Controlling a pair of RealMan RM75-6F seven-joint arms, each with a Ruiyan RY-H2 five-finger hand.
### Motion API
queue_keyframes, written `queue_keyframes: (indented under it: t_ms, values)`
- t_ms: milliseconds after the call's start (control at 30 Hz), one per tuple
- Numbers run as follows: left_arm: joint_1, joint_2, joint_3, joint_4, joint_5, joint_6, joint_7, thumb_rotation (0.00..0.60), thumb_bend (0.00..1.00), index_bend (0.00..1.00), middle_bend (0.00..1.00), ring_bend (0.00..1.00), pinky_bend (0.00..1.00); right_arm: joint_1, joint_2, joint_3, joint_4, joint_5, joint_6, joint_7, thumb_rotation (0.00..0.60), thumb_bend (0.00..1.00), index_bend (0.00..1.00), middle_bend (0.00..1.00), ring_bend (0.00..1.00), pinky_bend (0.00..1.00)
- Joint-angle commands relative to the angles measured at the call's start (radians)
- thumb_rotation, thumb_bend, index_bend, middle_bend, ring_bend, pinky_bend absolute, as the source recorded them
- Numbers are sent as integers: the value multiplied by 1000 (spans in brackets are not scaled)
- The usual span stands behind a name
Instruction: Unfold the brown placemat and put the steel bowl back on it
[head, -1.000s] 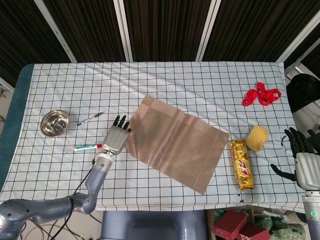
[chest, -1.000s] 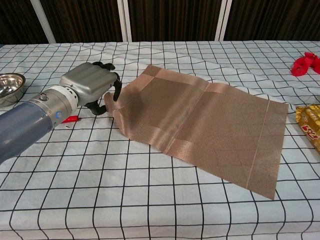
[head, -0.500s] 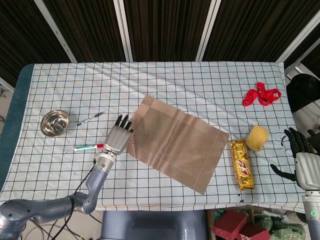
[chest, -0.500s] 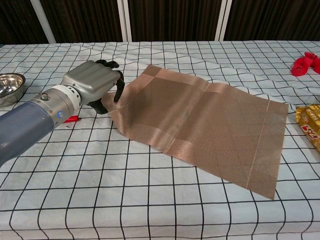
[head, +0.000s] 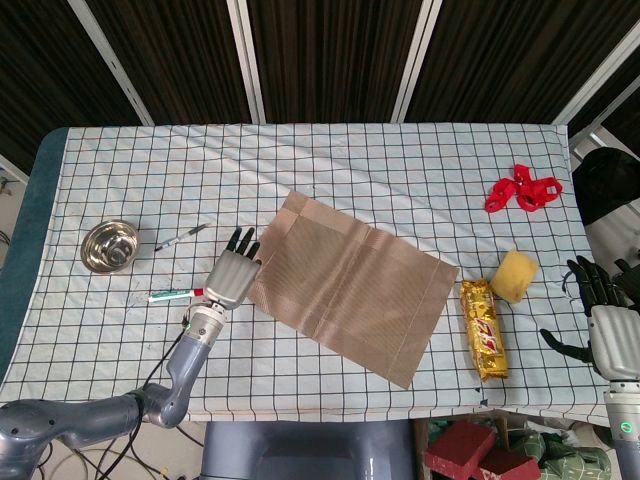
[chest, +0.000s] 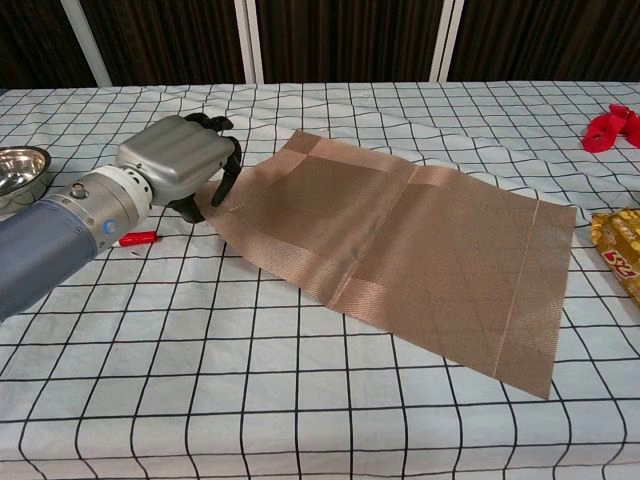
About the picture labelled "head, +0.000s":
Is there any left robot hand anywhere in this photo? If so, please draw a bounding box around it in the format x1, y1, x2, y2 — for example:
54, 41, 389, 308
202, 227, 265, 310

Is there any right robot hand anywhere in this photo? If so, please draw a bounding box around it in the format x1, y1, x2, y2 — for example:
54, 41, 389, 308
538, 255, 640, 384

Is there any brown woven placemat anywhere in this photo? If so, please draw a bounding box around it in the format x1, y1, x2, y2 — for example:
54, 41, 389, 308
247, 189, 460, 390

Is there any metal bowl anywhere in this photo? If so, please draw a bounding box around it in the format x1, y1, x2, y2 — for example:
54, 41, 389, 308
79, 218, 141, 275

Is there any white marker red cap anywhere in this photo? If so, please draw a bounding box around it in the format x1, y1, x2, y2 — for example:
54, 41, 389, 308
147, 288, 206, 305

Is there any thin black pen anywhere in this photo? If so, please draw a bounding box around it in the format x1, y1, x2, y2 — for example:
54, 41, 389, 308
153, 223, 211, 252

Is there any yellow sponge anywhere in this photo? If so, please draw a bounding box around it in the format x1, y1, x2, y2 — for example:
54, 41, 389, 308
489, 249, 540, 305

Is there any green patterned cloth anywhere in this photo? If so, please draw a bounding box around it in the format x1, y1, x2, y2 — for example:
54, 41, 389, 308
507, 424, 614, 480

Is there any gold snack packet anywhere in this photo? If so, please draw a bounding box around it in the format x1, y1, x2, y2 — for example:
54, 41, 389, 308
459, 278, 511, 385

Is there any black trash bin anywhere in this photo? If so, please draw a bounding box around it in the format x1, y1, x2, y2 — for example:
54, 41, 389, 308
571, 147, 640, 226

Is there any small red box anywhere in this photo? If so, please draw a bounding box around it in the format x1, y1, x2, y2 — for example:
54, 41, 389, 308
477, 447, 542, 480

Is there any white checked tablecloth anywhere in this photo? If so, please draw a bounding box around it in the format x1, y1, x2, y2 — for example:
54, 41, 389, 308
0, 122, 626, 421

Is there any grey-blue robot torso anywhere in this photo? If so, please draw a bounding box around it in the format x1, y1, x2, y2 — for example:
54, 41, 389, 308
201, 419, 416, 480

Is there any large red box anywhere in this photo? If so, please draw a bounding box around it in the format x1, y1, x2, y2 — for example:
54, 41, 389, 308
425, 420, 498, 479

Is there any teal padded table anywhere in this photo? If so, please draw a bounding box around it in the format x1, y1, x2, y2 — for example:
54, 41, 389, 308
0, 127, 69, 386

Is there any wooden crate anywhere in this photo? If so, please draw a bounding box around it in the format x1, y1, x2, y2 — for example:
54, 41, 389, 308
417, 417, 511, 480

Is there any red plastic chain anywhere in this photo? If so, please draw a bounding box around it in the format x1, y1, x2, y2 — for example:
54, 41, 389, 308
483, 163, 565, 215

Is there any white partition post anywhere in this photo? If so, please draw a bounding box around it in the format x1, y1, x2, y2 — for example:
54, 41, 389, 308
226, 0, 266, 124
391, 0, 444, 124
551, 22, 640, 126
67, 0, 155, 126

